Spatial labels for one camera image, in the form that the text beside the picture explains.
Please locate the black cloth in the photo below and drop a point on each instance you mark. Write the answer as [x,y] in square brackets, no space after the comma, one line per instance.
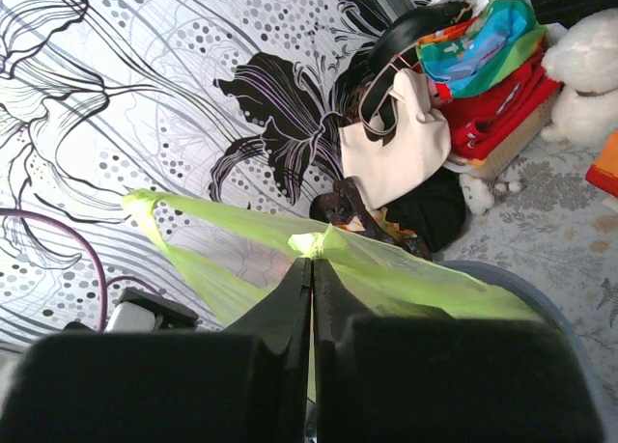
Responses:
[435,210]

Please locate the cream canvas tote bag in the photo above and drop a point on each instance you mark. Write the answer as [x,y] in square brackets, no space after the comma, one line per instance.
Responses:
[388,168]

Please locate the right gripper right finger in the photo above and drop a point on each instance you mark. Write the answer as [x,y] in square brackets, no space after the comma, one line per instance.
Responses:
[445,380]

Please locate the small white plush toy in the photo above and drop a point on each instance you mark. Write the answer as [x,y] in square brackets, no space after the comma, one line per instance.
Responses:
[481,195]

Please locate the colorful patterned bag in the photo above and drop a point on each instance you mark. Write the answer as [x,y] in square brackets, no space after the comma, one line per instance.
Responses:
[503,37]

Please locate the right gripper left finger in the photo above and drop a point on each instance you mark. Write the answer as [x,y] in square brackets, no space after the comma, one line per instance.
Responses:
[247,383]

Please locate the green trash bag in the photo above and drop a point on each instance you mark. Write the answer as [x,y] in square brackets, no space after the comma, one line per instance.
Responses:
[385,279]

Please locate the blue trash bin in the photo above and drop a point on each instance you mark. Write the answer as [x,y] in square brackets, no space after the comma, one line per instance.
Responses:
[496,275]

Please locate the red cloth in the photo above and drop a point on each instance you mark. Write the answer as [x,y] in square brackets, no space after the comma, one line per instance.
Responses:
[479,124]

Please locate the cream plush sheep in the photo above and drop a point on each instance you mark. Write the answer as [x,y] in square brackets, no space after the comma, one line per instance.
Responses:
[584,60]

